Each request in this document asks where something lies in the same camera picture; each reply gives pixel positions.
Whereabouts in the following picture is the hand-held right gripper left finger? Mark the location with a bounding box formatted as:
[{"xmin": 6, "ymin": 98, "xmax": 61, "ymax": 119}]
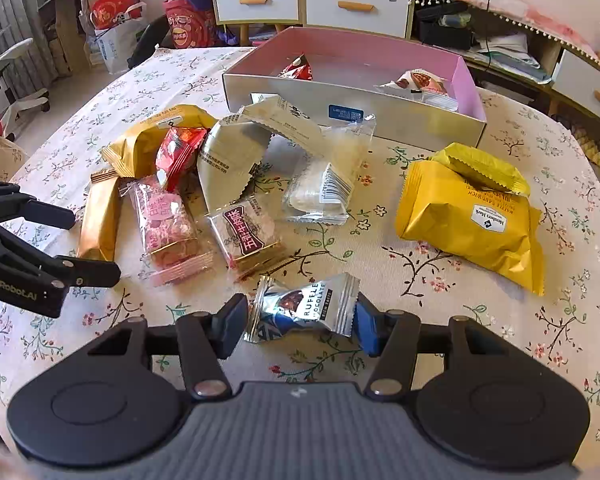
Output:
[{"xmin": 86, "ymin": 293, "xmax": 250, "ymax": 401}]

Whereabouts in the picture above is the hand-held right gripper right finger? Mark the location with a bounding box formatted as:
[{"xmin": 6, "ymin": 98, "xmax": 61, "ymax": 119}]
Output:
[{"xmin": 355, "ymin": 292, "xmax": 514, "ymax": 395}]

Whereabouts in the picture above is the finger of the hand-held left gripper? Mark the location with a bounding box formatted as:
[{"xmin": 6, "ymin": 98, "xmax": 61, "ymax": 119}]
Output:
[
  {"xmin": 0, "ymin": 222, "xmax": 122, "ymax": 291},
  {"xmin": 0, "ymin": 179, "xmax": 77, "ymax": 231}
]

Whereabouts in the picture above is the gold bar snack packet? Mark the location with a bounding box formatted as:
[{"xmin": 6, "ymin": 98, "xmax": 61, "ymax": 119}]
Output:
[{"xmin": 76, "ymin": 169, "xmax": 124, "ymax": 262}]

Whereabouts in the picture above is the silver chocolate truffle packet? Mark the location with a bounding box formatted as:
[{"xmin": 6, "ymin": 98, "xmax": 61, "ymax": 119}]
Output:
[{"xmin": 244, "ymin": 272, "xmax": 362, "ymax": 344}]

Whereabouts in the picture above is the pink-print clear snack packet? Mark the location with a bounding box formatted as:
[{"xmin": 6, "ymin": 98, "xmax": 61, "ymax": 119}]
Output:
[{"xmin": 119, "ymin": 174, "xmax": 217, "ymax": 288}]

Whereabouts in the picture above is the brown-label clear snack packet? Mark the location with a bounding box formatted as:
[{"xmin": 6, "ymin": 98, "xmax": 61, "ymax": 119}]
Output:
[{"xmin": 202, "ymin": 194, "xmax": 292, "ymax": 282}]

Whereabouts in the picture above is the yellow waffle packet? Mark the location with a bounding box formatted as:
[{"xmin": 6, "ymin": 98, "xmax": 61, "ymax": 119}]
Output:
[
  {"xmin": 101, "ymin": 104, "xmax": 217, "ymax": 179},
  {"xmin": 394, "ymin": 160, "xmax": 546, "ymax": 297},
  {"xmin": 431, "ymin": 142, "xmax": 531, "ymax": 199}
]

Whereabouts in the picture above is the small red candy packet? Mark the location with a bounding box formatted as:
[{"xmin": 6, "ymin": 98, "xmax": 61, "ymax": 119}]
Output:
[
  {"xmin": 154, "ymin": 126, "xmax": 209, "ymax": 192},
  {"xmin": 277, "ymin": 54, "xmax": 315, "ymax": 83}
]

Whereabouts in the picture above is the clear packet white pastry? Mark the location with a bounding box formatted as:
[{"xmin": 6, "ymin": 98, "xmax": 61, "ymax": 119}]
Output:
[{"xmin": 282, "ymin": 112, "xmax": 377, "ymax": 226}]

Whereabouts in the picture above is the beige paper snack packet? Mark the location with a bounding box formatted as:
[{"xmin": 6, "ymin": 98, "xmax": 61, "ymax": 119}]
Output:
[{"xmin": 197, "ymin": 114, "xmax": 273, "ymax": 212}]

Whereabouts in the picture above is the pink-lined cardboard box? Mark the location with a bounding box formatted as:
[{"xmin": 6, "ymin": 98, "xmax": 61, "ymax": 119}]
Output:
[{"xmin": 222, "ymin": 26, "xmax": 488, "ymax": 154}]

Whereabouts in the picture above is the brown paper bag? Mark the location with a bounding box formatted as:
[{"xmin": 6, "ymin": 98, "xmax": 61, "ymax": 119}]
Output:
[{"xmin": 0, "ymin": 129, "xmax": 32, "ymax": 182}]

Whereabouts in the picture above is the grey office chair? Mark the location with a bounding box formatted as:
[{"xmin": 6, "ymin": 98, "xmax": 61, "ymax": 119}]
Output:
[{"xmin": 0, "ymin": 37, "xmax": 51, "ymax": 142}]

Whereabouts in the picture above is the white paper bag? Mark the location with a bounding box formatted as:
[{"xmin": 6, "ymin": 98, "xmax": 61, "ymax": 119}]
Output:
[{"xmin": 94, "ymin": 2, "xmax": 149, "ymax": 75}]

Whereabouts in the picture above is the black chair back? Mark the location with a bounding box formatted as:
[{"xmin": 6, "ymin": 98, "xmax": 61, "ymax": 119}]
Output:
[{"xmin": 126, "ymin": 14, "xmax": 175, "ymax": 70}]

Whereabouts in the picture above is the cream snack packet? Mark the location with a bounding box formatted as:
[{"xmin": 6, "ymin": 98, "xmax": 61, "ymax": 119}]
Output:
[{"xmin": 237, "ymin": 96, "xmax": 333, "ymax": 158}]

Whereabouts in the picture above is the red gift bag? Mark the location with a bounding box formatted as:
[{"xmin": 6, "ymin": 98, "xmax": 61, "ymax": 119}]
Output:
[
  {"xmin": 89, "ymin": 0, "xmax": 147, "ymax": 31},
  {"xmin": 161, "ymin": 0, "xmax": 217, "ymax": 49}
]

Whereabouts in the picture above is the white nut-print snack packet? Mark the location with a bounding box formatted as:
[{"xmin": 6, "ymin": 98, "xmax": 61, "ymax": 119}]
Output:
[{"xmin": 374, "ymin": 69, "xmax": 460, "ymax": 112}]

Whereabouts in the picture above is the yellow zigzag packet stack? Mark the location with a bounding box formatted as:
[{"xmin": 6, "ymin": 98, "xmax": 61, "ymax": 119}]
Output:
[{"xmin": 573, "ymin": 126, "xmax": 600, "ymax": 167}]

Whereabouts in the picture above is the white drawer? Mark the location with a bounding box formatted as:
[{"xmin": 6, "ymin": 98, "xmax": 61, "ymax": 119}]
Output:
[
  {"xmin": 304, "ymin": 0, "xmax": 411, "ymax": 29},
  {"xmin": 212, "ymin": 0, "xmax": 301, "ymax": 24},
  {"xmin": 551, "ymin": 49, "xmax": 600, "ymax": 132}
]

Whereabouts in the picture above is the black bag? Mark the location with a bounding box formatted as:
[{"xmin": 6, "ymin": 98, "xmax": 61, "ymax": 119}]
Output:
[{"xmin": 414, "ymin": 1, "xmax": 477, "ymax": 52}]

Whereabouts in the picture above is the stack of papers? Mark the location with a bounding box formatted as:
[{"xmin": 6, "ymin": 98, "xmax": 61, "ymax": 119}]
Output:
[{"xmin": 470, "ymin": 31, "xmax": 552, "ymax": 85}]

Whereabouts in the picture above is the pink lace cloth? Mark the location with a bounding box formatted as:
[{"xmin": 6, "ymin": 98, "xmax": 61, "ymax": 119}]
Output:
[{"xmin": 380, "ymin": 0, "xmax": 600, "ymax": 76}]

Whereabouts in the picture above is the black cable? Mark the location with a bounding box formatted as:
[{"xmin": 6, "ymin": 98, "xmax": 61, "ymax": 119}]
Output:
[{"xmin": 450, "ymin": 0, "xmax": 497, "ymax": 58}]

